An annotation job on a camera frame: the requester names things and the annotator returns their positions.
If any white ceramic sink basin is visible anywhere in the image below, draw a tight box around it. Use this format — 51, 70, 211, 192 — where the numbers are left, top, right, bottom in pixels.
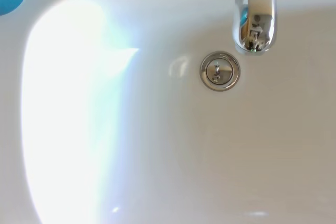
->
0, 0, 336, 224

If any chrome faucet spout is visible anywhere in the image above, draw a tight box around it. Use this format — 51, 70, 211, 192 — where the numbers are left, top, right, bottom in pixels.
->
227, 0, 278, 56

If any chrome sink drain plug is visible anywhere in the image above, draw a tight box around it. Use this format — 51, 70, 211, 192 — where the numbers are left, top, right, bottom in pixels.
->
199, 51, 242, 92

